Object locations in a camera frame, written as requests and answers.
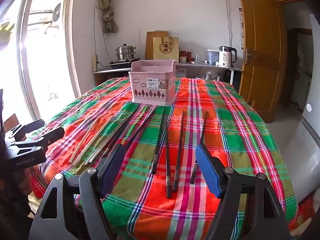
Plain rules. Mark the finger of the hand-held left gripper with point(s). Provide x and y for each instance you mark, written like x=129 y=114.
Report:
x=33 y=128
x=51 y=136

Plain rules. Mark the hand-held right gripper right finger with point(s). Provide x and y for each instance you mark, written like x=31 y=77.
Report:
x=207 y=170

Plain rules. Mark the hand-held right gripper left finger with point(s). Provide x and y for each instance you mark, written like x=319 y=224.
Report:
x=113 y=166

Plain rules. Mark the metal chopstick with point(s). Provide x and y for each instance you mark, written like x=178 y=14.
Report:
x=106 y=147
x=100 y=150

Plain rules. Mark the light wooden chopstick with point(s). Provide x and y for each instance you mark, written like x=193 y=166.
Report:
x=86 y=141
x=89 y=146

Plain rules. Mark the pink plastic utensil basket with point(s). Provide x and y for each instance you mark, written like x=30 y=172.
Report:
x=150 y=95

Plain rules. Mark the person's left forearm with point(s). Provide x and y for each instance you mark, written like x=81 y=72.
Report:
x=10 y=205

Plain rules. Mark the colourful plaid tablecloth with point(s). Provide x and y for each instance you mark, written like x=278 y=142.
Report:
x=225 y=120

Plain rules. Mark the white framed window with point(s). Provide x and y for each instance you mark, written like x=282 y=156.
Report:
x=50 y=55

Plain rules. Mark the clear plastic bag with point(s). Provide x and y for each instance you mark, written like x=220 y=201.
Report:
x=212 y=76

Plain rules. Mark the black induction cooker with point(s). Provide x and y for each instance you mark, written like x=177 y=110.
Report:
x=120 y=63

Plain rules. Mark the plastic oil jug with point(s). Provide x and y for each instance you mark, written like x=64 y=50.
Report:
x=181 y=73

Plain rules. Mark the grey refrigerator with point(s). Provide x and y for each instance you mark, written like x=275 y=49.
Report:
x=307 y=142

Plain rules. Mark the steel kitchen counter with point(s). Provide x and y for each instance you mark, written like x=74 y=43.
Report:
x=200 y=66

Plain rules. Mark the stainless steel steamer pot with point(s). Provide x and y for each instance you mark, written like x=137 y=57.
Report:
x=125 y=52

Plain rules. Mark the clear drinking glass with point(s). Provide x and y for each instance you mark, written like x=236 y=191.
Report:
x=197 y=58

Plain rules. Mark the blue grey water jug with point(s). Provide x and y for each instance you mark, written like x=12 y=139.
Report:
x=213 y=57

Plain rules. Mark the white electric kettle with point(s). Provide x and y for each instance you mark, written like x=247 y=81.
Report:
x=226 y=57

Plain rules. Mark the outdoor fan unit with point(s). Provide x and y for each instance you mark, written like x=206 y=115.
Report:
x=56 y=15

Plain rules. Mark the red lidded jars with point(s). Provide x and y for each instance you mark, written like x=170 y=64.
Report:
x=186 y=55

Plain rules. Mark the wooden cutting board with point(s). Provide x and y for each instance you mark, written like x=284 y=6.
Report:
x=150 y=45

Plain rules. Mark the brown paper bag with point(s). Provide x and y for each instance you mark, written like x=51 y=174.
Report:
x=166 y=50

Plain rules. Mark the brown wooden door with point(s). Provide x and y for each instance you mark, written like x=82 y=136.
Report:
x=262 y=55

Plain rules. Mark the hanging beige cloth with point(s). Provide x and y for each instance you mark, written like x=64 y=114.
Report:
x=107 y=12

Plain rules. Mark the beige wall socket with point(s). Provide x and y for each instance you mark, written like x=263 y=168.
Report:
x=95 y=62

